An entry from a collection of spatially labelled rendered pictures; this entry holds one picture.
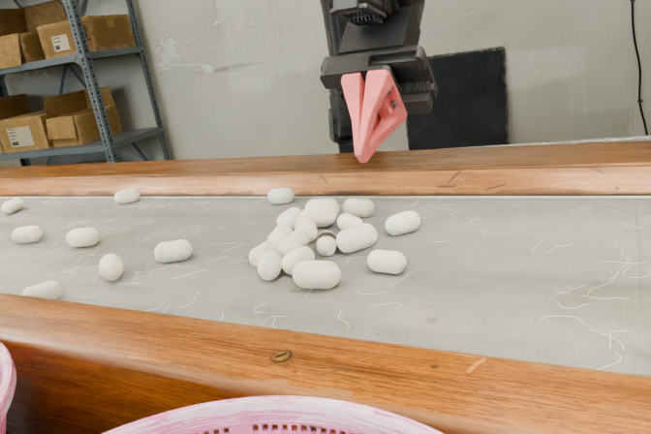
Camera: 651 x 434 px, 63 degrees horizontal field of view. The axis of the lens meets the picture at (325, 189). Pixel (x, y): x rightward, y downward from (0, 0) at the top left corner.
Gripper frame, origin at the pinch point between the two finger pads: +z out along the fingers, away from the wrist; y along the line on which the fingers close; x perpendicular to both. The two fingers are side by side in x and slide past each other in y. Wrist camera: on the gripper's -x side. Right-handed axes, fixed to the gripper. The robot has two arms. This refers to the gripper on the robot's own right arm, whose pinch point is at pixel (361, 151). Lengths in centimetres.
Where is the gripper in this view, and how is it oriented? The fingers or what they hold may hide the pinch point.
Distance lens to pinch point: 48.6
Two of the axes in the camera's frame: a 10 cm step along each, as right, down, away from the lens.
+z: -2.3, 8.6, -4.5
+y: 8.9, 0.0, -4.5
